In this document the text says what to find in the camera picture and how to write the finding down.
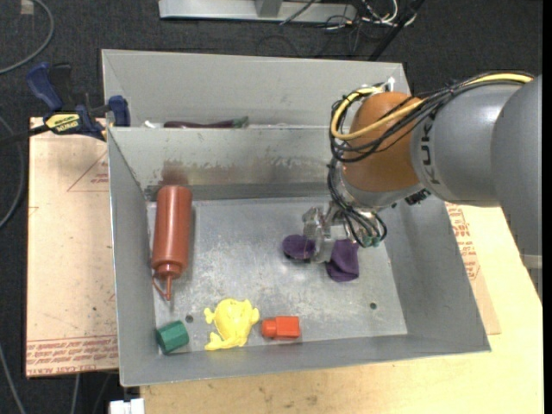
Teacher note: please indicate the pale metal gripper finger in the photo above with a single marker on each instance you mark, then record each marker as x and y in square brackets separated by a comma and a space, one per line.
[311, 224]
[325, 248]

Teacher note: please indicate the purple cloth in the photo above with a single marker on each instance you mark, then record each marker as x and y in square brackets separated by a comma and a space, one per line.
[345, 261]

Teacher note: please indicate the grey metal bin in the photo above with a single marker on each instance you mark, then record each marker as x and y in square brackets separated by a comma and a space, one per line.
[259, 265]

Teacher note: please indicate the orange-red small block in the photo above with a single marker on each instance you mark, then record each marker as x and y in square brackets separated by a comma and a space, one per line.
[284, 327]

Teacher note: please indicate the yellow toy fish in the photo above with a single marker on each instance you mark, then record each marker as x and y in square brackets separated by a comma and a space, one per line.
[233, 321]

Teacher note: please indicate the red-brown squeeze bottle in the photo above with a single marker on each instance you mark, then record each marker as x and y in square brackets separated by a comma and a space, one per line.
[172, 227]

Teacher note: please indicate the green hexagonal block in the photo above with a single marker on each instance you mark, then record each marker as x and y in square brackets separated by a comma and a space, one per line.
[171, 337]

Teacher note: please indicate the brown cardboard board red print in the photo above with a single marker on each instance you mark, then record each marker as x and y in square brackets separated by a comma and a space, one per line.
[64, 231]

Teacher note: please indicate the black cylinder on white bracket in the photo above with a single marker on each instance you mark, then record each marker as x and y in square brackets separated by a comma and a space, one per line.
[417, 196]

